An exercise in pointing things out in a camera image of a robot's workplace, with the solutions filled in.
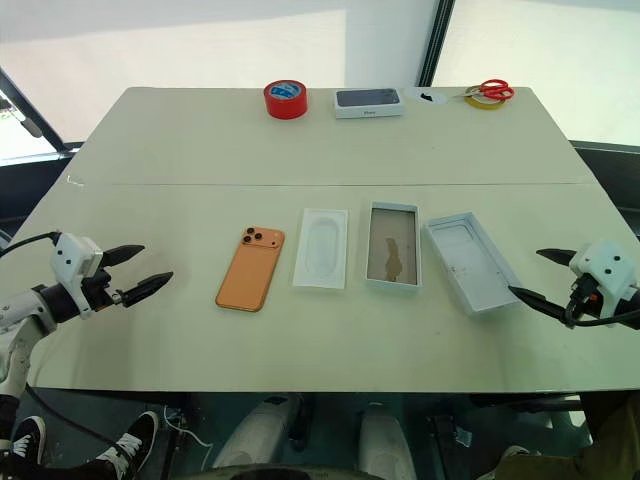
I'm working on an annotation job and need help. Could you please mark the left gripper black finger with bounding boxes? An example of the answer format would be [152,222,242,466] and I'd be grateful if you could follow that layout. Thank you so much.
[102,244,147,269]
[121,270,175,309]

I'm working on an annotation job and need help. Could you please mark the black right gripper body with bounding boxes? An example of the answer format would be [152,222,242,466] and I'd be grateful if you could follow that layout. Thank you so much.
[566,273,604,322]

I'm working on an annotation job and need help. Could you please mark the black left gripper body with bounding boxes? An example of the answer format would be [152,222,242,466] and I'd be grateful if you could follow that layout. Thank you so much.
[79,267,126,314]

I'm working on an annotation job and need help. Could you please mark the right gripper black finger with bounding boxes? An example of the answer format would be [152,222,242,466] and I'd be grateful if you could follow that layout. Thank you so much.
[535,247,578,274]
[507,285,570,322]

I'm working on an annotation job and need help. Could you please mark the open pale white box half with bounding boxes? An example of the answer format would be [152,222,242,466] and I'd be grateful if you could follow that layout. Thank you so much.
[423,211,522,320]

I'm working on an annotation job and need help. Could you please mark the open box with brown inside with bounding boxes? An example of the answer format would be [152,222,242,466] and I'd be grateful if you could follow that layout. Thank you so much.
[365,200,423,293]

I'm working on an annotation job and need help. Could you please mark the closed white phone box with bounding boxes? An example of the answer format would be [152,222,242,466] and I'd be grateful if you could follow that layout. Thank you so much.
[333,87,406,121]

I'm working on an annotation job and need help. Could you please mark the orange smartphone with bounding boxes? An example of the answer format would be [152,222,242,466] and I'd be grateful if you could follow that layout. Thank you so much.
[215,225,287,314]

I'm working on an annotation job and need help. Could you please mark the khaki trouser leg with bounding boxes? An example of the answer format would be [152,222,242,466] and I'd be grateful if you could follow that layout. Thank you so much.
[492,393,640,480]

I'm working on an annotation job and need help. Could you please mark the black sneaker with white laces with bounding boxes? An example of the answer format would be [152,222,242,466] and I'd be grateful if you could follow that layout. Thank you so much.
[93,410,160,477]
[8,415,48,472]

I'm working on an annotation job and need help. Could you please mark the yellow tape roll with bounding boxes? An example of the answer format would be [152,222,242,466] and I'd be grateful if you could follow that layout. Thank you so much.
[464,85,513,109]

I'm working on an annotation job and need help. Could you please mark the white moulded insert tray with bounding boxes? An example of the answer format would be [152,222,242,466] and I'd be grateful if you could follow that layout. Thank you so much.
[292,207,350,291]

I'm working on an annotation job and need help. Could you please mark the white left robot leg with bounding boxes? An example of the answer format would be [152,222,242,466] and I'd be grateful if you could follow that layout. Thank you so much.
[213,397,302,470]

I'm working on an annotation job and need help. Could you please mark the white robot leg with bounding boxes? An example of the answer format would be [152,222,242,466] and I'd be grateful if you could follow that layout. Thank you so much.
[356,399,417,480]
[213,397,302,470]

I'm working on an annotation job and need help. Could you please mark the white right robot leg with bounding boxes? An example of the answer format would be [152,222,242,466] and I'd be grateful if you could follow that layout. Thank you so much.
[356,399,417,480]

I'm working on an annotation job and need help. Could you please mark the white round disc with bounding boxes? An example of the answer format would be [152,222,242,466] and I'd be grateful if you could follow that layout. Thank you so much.
[402,85,449,107]

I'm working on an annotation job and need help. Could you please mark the red tape roll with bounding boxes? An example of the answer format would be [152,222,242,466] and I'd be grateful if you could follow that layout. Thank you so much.
[263,78,310,121]

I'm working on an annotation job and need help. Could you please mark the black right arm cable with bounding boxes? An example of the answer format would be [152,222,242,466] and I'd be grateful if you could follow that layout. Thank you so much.
[564,279,640,330]

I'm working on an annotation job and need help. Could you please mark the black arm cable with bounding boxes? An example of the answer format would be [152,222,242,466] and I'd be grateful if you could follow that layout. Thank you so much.
[564,279,640,330]
[0,230,62,260]

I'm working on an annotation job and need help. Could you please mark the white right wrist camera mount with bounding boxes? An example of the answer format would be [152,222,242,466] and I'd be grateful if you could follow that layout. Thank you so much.
[569,239,640,321]

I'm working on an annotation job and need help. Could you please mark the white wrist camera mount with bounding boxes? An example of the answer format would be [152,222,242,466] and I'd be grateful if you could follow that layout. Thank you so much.
[50,232,105,321]
[569,239,640,321]

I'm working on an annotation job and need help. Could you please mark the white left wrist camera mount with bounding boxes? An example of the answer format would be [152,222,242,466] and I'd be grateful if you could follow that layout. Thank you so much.
[50,232,105,321]

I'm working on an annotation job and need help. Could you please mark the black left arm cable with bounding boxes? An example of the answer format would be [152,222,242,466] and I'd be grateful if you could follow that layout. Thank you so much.
[0,230,62,260]

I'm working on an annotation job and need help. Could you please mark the thin black floor cable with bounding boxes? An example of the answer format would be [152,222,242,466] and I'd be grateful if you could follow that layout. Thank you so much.
[24,384,117,447]

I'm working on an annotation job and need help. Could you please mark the thin white cable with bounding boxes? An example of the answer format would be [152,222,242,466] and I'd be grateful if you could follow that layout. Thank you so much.
[163,406,215,450]

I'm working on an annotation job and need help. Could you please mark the black slanted frame bar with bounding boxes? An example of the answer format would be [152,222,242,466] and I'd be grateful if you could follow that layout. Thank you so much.
[0,67,69,154]

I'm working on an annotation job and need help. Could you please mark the red handled scissors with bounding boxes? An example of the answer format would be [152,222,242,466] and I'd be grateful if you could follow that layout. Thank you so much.
[453,78,517,101]

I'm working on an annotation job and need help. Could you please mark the black window frame post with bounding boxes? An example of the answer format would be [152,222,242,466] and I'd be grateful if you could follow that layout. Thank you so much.
[416,0,457,89]

